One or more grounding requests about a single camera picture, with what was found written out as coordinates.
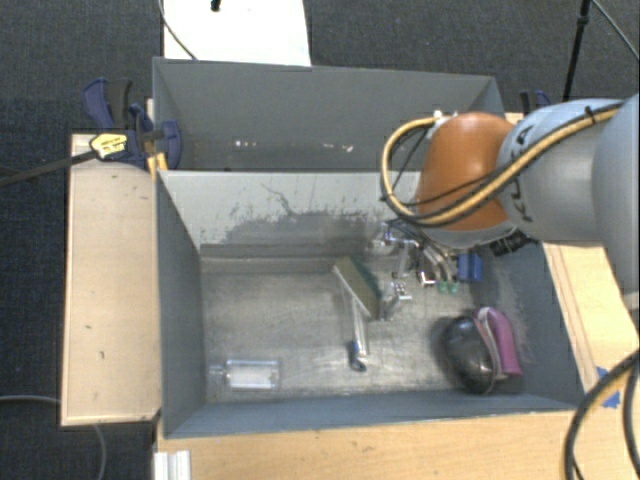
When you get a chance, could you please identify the black computer mouse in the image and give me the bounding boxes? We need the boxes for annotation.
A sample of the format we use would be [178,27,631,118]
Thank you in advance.
[441,316,497,396]

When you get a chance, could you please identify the pale wood board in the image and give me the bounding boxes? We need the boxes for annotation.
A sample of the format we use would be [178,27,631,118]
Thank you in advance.
[60,132,164,427]

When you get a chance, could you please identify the clear stick with blue tip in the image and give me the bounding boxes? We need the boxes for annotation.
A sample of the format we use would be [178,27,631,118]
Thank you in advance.
[344,295,370,373]

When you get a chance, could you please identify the blue ribbed block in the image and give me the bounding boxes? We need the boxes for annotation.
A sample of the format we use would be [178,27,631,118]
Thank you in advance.
[456,252,484,284]

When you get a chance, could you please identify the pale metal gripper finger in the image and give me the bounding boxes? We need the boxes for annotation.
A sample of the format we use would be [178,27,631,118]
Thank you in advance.
[378,280,406,322]
[388,292,414,321]

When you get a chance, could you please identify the purple and white cloth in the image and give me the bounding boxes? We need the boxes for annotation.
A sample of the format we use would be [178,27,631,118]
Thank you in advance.
[472,306,524,380]

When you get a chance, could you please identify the black cylinder on white bracket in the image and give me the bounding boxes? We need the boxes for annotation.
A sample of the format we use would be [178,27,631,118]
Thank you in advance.
[487,232,531,259]

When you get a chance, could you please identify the grey metal bin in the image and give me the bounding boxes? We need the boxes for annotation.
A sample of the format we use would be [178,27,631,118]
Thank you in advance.
[151,56,586,440]

